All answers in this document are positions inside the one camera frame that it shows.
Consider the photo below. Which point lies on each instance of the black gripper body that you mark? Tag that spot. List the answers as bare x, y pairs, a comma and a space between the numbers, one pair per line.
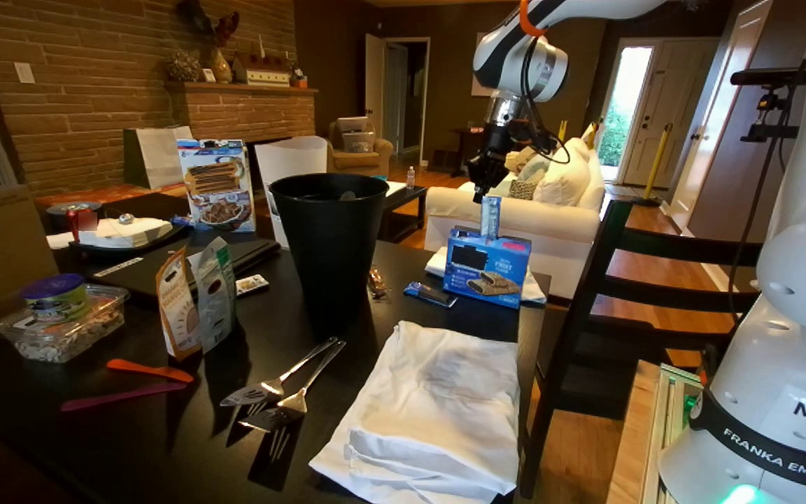
505, 153

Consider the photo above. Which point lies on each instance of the small bottle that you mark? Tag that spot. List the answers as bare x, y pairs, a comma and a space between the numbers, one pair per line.
491, 220

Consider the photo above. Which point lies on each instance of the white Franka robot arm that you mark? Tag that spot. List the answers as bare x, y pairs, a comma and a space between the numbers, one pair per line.
796, 282

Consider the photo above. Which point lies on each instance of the blue cardboard box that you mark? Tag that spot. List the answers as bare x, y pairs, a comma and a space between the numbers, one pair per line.
489, 269

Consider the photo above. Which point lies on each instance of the waffle cardboard box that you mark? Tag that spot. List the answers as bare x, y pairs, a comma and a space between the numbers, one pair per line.
217, 187

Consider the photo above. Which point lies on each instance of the grey sofa pillow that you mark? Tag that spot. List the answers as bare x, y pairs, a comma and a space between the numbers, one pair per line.
531, 178

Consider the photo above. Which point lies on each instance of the white sofa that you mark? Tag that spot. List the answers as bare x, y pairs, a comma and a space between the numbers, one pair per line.
553, 227

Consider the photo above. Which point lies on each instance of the white sofa pillow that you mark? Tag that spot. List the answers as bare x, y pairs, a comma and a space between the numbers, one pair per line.
565, 171

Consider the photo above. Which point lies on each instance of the dark coffee table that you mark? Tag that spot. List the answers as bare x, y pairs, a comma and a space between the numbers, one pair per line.
406, 201

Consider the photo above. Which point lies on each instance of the tan armchair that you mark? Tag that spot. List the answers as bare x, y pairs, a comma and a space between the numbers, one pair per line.
361, 162

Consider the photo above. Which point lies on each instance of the beige storage basket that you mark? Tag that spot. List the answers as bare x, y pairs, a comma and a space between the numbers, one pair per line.
356, 132

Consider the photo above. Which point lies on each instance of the yellow pole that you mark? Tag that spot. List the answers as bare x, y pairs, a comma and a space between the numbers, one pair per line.
659, 157

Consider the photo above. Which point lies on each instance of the black plastic bin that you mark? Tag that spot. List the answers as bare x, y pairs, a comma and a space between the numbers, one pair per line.
328, 243

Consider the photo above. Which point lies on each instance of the white translucent bin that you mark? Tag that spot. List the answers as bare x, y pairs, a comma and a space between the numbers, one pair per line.
291, 157

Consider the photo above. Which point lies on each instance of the black wooden chair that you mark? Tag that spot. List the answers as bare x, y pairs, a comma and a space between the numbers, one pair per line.
684, 248

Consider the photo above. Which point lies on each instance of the white folded cloth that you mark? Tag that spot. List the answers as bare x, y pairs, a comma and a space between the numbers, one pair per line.
420, 421

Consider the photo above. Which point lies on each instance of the wooden robot platform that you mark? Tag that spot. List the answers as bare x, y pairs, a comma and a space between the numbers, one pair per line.
637, 437

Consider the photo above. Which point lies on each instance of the green white standing pouch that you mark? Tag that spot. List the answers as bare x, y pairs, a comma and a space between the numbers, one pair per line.
213, 297

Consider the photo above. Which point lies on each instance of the dried flower vase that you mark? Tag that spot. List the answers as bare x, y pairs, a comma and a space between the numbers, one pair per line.
217, 61

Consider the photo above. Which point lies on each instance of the metal serving fork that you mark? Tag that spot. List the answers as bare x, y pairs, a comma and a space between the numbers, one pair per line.
238, 395

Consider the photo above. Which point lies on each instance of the brown white standing pouch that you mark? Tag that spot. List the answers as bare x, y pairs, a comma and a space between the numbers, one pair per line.
176, 317

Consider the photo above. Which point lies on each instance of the white takeaway container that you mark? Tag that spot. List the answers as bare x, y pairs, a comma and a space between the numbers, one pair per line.
125, 234

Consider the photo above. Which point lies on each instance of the brick hearth ledge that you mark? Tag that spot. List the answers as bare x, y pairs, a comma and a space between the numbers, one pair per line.
114, 197

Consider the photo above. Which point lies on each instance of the orange stick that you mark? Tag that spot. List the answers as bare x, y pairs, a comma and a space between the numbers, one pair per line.
153, 372

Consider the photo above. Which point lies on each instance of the small red topped jar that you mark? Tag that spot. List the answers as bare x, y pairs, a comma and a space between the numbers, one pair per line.
74, 218

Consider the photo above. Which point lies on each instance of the purple stick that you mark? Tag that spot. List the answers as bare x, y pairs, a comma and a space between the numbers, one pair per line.
114, 398

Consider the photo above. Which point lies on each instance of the purple lidded jar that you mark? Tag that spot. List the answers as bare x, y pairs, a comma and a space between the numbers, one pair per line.
53, 283

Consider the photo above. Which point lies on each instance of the clear plastic food container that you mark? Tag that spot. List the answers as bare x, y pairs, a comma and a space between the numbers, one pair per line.
58, 341

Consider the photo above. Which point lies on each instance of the brown paper bag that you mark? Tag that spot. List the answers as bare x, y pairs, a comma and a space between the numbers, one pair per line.
0, 243

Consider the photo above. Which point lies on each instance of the black camera on stand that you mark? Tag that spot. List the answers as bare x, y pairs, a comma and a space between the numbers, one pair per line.
768, 76

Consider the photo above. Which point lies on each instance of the white wall light switch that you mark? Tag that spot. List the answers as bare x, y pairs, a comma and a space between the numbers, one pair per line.
23, 75

